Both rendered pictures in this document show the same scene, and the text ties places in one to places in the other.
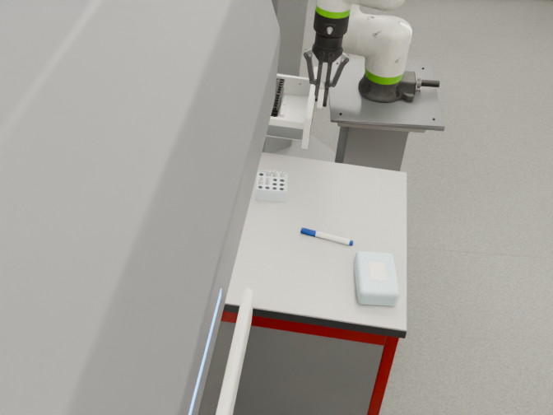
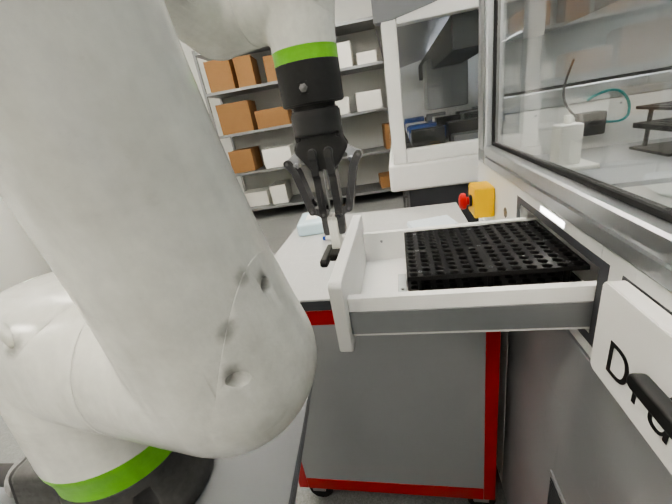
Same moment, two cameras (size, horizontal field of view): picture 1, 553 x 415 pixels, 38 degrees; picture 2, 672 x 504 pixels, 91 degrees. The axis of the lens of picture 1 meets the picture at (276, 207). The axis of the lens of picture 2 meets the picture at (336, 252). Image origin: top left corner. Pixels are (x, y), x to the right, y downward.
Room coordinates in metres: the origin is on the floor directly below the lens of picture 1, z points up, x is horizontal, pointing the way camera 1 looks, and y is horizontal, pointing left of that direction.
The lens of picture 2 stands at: (2.54, 0.00, 1.12)
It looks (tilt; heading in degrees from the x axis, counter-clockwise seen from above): 22 degrees down; 190
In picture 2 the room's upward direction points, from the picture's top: 10 degrees counter-clockwise
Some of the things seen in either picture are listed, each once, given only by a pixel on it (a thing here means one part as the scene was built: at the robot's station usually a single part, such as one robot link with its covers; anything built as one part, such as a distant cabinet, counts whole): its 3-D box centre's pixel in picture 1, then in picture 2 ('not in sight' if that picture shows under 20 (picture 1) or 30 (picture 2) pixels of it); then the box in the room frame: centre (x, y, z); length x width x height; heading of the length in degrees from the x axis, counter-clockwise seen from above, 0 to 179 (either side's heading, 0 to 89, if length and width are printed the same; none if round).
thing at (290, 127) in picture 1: (239, 99); (484, 266); (2.04, 0.14, 0.86); 0.40 x 0.26 x 0.06; 87
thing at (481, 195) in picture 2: not in sight; (479, 199); (1.72, 0.22, 0.88); 0.07 x 0.05 x 0.07; 177
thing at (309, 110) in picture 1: (310, 106); (353, 270); (2.03, -0.07, 0.87); 0.29 x 0.02 x 0.11; 177
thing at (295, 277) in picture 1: (282, 325); (384, 345); (1.62, -0.06, 0.38); 0.62 x 0.58 x 0.76; 177
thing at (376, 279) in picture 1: (376, 277); (313, 222); (1.43, -0.26, 0.78); 0.15 x 0.10 x 0.04; 4
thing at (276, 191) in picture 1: (263, 185); not in sight; (1.75, 0.04, 0.78); 0.12 x 0.08 x 0.04; 92
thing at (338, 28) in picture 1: (331, 21); (311, 87); (1.99, -0.09, 1.16); 0.12 x 0.09 x 0.06; 177
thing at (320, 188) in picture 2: (329, 68); (319, 183); (2.00, -0.10, 1.02); 0.04 x 0.01 x 0.11; 177
